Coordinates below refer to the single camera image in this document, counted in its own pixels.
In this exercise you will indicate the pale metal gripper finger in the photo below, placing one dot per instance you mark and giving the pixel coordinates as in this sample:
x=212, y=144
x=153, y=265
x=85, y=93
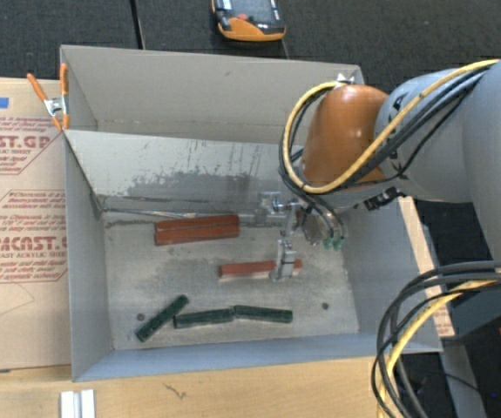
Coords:
x=285, y=259
x=268, y=209

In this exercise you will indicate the narrow red-brown flat block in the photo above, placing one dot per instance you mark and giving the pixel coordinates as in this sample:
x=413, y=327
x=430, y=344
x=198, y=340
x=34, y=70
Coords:
x=245, y=270

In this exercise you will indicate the dark green flat block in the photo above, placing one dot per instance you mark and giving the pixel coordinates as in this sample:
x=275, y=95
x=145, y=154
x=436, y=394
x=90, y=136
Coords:
x=204, y=318
x=160, y=319
x=263, y=314

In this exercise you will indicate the wide red-brown flat block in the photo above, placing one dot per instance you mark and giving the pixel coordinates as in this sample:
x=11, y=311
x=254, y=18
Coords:
x=195, y=229

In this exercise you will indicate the grey metal bin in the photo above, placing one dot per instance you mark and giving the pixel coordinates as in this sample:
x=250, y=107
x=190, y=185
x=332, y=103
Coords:
x=215, y=103

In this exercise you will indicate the brown cardboard board red print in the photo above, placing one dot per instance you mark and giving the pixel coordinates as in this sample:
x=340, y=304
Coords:
x=23, y=216

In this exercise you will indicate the black cylinder on white bracket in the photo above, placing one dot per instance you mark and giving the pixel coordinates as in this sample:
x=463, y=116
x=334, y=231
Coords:
x=383, y=198

